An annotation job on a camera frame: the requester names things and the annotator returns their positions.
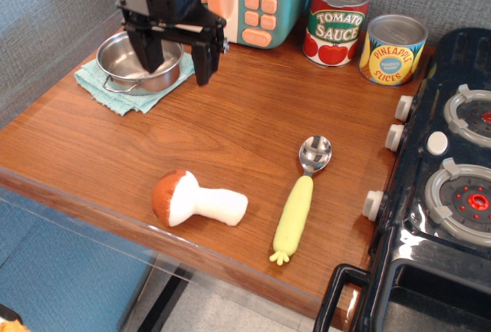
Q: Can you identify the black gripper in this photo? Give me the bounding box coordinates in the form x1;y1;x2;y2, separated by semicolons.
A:
117;0;229;86

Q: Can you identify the small steel pot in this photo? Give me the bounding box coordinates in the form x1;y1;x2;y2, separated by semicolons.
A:
96;31;184;96

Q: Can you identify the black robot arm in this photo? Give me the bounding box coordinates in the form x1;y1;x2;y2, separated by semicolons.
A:
117;0;228;86

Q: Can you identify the teal folded towel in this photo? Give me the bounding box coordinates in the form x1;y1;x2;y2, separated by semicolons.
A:
74;53;195;116

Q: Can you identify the plush mushroom toy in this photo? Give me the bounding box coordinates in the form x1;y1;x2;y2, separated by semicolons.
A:
151;169;249;227

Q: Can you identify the tomato sauce can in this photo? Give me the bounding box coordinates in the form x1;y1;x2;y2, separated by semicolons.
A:
303;0;370;67

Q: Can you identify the pineapple slices can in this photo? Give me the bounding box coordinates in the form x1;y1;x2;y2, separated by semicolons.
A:
359;14;428;86

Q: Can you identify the orange object at corner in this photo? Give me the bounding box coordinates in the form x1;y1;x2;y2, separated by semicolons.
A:
0;304;30;332

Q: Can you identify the black toy stove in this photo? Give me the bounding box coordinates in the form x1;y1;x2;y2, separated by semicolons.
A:
314;28;490;331

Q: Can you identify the spoon with yellow handle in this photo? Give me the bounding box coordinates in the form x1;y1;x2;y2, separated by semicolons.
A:
269;135;332;266

